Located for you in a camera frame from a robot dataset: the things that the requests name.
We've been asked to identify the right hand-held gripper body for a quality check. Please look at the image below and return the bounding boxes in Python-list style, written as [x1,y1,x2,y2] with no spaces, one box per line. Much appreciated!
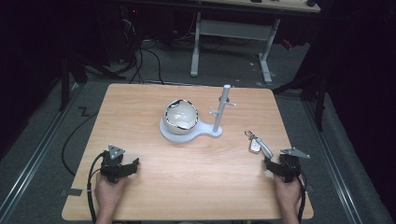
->
[277,147,311,184]

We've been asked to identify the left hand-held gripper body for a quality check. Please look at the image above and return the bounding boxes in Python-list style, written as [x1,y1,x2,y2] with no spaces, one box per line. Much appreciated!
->
[99,144,126,185]

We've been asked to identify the white key fob with strap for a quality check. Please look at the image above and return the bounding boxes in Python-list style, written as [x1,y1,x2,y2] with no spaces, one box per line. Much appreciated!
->
[244,130,275,160]

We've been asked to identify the person's right hand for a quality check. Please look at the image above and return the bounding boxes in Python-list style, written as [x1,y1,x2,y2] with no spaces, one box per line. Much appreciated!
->
[273,173,303,213]

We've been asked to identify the grey tape strip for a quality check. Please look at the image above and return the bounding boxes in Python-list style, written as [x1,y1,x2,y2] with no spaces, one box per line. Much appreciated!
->
[59,187,84,198]

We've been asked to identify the white egg-shaped bowl silver rim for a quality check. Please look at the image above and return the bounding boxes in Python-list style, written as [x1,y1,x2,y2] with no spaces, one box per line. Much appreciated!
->
[162,98,200,135]

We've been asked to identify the white stand with pegged pole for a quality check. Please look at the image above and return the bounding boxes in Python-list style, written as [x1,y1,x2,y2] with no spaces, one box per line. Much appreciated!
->
[159,84,237,144]

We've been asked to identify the black metal stand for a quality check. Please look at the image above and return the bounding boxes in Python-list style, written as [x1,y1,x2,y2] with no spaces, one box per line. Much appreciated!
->
[59,52,127,112]
[272,71,328,133]

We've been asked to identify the white-legged wooden desk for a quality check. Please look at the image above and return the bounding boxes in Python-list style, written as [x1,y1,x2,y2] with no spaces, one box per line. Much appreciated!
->
[189,0,321,85]

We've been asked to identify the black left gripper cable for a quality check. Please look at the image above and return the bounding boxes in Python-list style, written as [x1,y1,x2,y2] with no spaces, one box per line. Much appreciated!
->
[86,151,108,224]

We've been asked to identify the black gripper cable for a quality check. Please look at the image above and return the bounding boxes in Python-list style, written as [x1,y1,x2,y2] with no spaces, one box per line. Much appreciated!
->
[86,151,108,224]
[295,170,309,224]

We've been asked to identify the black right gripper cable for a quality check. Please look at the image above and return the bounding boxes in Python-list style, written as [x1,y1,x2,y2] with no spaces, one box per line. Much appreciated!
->
[295,170,309,224]

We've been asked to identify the metal floor rail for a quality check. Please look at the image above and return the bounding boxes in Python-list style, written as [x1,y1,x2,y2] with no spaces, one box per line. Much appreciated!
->
[302,100,365,224]
[0,82,82,218]

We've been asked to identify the black cable on floor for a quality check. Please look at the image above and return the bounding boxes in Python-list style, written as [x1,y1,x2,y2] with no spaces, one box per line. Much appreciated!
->
[61,111,100,177]

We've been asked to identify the bundle of black floor cables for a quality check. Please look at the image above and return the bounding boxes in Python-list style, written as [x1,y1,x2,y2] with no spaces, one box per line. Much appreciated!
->
[118,18,166,86]

